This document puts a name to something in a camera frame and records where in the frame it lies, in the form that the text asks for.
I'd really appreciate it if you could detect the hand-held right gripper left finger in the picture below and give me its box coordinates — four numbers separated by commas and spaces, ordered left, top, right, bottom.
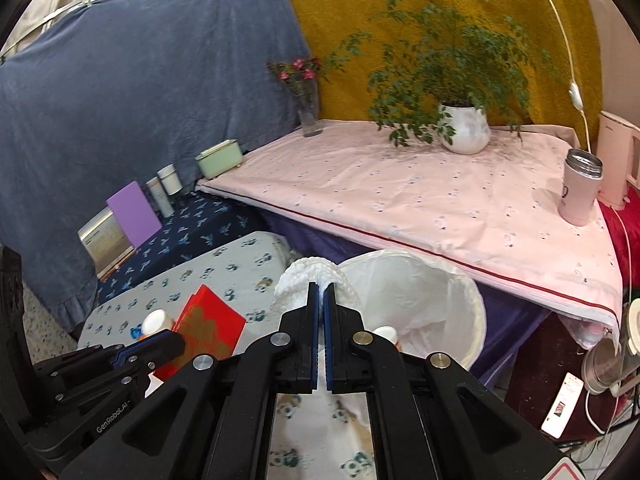
60, 282, 321, 480

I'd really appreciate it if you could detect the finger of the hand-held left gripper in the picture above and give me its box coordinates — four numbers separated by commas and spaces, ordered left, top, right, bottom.
111, 332, 187, 378

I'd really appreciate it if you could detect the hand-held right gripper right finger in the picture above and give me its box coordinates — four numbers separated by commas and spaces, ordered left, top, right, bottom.
324, 282, 583, 480

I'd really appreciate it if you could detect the white knitted cloth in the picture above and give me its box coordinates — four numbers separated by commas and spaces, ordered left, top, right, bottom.
272, 256, 363, 316

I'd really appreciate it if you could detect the white bin with plastic bag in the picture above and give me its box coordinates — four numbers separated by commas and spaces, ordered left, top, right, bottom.
340, 249, 487, 376

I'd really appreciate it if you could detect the red paper packet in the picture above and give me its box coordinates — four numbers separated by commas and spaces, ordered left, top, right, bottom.
154, 285, 247, 381

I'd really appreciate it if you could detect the panda printed cloth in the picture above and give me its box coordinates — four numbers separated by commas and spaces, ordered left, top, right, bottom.
77, 231, 376, 480

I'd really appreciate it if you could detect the navy printed cloth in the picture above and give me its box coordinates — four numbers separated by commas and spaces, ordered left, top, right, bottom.
97, 191, 266, 303

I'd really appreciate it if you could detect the purple board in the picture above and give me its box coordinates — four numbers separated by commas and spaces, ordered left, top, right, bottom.
106, 181, 163, 250

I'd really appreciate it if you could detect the white canister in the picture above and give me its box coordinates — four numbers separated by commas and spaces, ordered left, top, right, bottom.
146, 177, 173, 218
157, 163, 182, 197

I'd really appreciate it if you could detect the pink printed tablecloth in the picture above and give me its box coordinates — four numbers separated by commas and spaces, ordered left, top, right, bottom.
196, 119, 623, 348

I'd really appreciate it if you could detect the purple cloth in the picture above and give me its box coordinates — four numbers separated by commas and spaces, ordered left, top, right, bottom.
260, 210, 551, 391

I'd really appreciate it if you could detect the pale green box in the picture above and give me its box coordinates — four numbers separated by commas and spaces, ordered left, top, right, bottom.
195, 139, 244, 179

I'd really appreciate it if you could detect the dark red cabinet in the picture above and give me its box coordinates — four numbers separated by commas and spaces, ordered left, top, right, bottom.
505, 310, 626, 443

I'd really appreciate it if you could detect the glass vase with pink flowers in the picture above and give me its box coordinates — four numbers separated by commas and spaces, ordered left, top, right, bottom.
267, 56, 325, 138

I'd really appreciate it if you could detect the blue hanging blanket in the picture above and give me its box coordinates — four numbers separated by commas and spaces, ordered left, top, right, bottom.
0, 0, 321, 333

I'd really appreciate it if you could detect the smartphone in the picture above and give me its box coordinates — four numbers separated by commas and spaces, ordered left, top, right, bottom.
541, 372, 586, 438

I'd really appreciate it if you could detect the green plant in white pot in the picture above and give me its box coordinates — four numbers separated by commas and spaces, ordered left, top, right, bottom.
330, 0, 561, 155

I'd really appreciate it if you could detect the white blender appliance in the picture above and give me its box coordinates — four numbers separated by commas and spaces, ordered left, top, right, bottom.
582, 297, 640, 396

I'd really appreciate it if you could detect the pink thermos cup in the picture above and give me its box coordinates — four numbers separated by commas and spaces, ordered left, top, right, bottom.
558, 149, 604, 227

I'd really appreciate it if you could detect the red cloth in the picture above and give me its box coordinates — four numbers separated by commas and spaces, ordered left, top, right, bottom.
597, 200, 640, 301

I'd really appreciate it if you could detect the yellow hanging blanket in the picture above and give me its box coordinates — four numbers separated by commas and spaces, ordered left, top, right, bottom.
272, 0, 601, 128

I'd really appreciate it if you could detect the pink electric kettle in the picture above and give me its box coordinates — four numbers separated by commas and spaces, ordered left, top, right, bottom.
596, 110, 640, 211

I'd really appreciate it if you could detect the metal rod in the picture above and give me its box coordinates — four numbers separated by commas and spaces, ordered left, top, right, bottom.
0, 0, 236, 56

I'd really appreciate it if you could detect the white power cable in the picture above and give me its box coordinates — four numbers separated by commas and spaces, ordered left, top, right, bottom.
582, 207, 640, 436

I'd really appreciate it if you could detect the white cable with switch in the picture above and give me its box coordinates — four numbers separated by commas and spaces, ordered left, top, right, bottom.
525, 0, 593, 156

